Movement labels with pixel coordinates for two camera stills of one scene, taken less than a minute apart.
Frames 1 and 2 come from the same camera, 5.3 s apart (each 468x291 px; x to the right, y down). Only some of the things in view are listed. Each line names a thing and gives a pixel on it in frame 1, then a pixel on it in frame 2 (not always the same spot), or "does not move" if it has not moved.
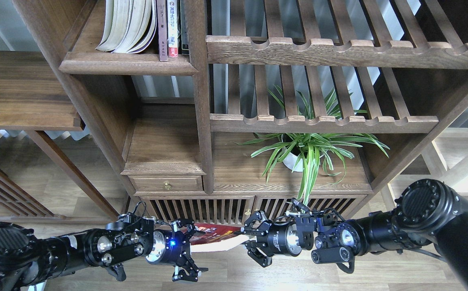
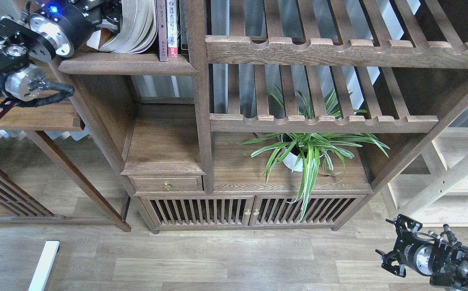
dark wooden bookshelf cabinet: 273,102 does not move
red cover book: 209,237 → 97,38
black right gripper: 281,238 → 410,251
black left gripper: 173,248 → 65,25
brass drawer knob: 167,186 does not move
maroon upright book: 162,20 does not move
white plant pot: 289,162 does not move
